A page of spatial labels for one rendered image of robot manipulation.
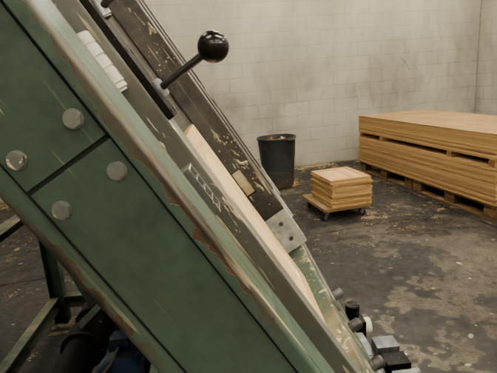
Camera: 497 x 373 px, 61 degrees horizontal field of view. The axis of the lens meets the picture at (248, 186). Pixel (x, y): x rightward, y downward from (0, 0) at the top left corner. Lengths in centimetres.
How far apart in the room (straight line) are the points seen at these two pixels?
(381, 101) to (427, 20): 140
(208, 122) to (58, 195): 87
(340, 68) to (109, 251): 651
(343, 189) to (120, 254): 385
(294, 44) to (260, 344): 622
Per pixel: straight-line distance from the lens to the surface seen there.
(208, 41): 52
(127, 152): 32
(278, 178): 538
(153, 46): 119
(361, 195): 428
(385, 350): 113
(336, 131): 681
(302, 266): 119
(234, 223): 60
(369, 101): 703
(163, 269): 35
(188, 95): 118
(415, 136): 513
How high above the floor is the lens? 140
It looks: 14 degrees down
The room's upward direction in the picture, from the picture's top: 4 degrees counter-clockwise
